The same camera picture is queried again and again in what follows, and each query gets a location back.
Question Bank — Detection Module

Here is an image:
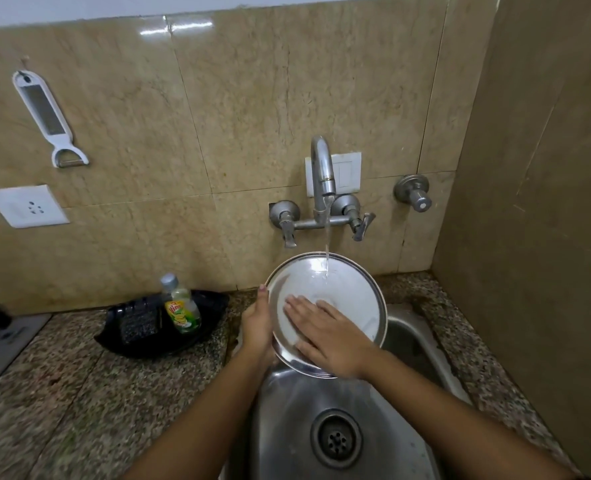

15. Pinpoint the person's right forearm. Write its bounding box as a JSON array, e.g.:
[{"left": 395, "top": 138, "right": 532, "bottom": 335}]
[{"left": 356, "top": 347, "right": 584, "bottom": 480}]

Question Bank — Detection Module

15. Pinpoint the chrome wall mixer faucet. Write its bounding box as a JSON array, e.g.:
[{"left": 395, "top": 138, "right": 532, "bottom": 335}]
[{"left": 269, "top": 135, "right": 376, "bottom": 249}]

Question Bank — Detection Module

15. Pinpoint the green dish soap bottle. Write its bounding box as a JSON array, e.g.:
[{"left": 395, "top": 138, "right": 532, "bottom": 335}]
[{"left": 160, "top": 273, "right": 202, "bottom": 335}]

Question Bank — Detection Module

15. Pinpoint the steel sink drain strainer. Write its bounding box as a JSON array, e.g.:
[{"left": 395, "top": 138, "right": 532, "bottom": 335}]
[{"left": 310, "top": 409, "right": 364, "bottom": 469}]

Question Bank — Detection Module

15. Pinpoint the dark scrubbing sponge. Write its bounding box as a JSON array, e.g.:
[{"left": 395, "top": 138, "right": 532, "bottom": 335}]
[{"left": 119, "top": 307, "right": 157, "bottom": 345}]

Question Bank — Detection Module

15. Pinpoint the person's left forearm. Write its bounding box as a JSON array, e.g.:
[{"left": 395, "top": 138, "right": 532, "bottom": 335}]
[{"left": 123, "top": 345, "right": 276, "bottom": 480}]

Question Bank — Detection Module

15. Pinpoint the person's right hand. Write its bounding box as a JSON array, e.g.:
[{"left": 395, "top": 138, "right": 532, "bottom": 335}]
[{"left": 283, "top": 295, "right": 382, "bottom": 381}]

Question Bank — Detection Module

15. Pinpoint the person's left hand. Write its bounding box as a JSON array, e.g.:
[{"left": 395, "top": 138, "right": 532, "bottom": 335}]
[{"left": 240, "top": 284, "right": 276, "bottom": 369}]

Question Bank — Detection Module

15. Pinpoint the white wall power socket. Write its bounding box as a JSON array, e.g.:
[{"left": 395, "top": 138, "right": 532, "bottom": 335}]
[{"left": 0, "top": 184, "right": 70, "bottom": 229}]

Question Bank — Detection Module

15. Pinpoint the chrome wall stop valve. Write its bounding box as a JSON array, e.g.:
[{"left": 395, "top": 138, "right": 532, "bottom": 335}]
[{"left": 394, "top": 174, "right": 432, "bottom": 213}]

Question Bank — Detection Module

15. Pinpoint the steel kitchen sink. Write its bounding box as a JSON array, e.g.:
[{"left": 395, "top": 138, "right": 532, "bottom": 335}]
[{"left": 219, "top": 302, "right": 474, "bottom": 480}]

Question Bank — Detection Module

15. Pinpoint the white wall switch plate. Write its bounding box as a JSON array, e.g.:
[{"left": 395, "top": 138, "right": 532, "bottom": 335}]
[{"left": 305, "top": 152, "right": 363, "bottom": 198}]

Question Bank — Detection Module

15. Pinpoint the black plastic soap tray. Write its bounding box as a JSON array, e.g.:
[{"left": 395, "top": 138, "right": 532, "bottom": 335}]
[{"left": 94, "top": 289, "right": 229, "bottom": 359}]

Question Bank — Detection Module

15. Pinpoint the white grater peeler tool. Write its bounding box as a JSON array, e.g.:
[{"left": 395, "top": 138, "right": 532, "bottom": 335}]
[{"left": 12, "top": 70, "right": 90, "bottom": 169}]

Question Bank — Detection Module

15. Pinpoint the round steel plate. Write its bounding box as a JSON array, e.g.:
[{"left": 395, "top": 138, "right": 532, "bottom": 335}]
[{"left": 264, "top": 252, "right": 389, "bottom": 379}]

